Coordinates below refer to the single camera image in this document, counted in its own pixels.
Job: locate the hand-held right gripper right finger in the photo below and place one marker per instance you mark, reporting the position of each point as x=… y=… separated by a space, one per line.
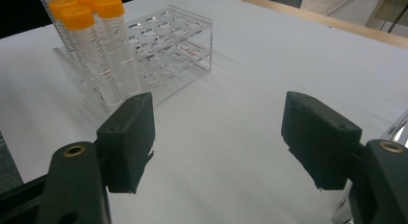
x=320 y=144

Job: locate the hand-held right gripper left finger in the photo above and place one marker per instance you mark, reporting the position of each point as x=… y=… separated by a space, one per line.
x=128 y=147

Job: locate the clear acrylic test tube rack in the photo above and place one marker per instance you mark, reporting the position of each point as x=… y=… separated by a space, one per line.
x=179 y=41

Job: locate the grey textured panel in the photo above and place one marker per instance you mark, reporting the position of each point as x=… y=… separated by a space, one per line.
x=8 y=172

